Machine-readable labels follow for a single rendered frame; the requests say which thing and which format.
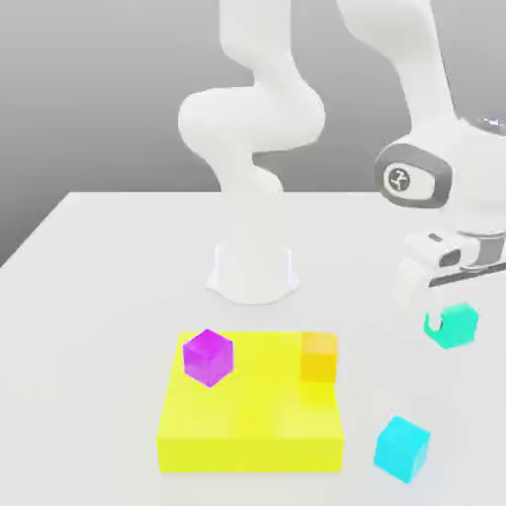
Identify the small magenta cube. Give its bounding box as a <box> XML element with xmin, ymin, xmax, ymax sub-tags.
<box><xmin>182</xmin><ymin>328</ymin><xmax>235</xmax><ymax>389</ymax></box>

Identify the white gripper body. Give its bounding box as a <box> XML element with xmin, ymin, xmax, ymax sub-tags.
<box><xmin>393</xmin><ymin>257</ymin><xmax>506</xmax><ymax>314</ymax></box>

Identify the large yellow box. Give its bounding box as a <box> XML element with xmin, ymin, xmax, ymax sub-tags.
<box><xmin>156</xmin><ymin>330</ymin><xmax>344</xmax><ymax>474</ymax></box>

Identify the small cyan cube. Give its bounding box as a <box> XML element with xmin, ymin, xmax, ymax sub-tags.
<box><xmin>373</xmin><ymin>414</ymin><xmax>432</xmax><ymax>485</ymax></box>

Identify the small teal cube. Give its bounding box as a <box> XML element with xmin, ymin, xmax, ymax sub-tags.
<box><xmin>423</xmin><ymin>302</ymin><xmax>480</xmax><ymax>351</ymax></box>

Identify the small orange cube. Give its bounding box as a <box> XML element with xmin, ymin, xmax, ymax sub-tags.
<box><xmin>299</xmin><ymin>331</ymin><xmax>339</xmax><ymax>383</ymax></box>

